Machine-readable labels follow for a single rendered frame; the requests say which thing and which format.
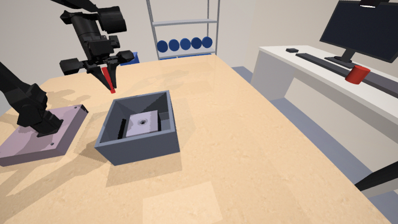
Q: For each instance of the red peg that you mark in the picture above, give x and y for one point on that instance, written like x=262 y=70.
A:
x=106 y=74

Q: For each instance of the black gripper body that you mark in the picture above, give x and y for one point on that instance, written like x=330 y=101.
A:
x=72 y=66

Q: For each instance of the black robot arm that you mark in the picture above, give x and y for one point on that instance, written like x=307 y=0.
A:
x=30 y=100

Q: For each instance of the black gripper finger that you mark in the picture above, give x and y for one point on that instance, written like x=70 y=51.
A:
x=96 y=71
x=112 y=72

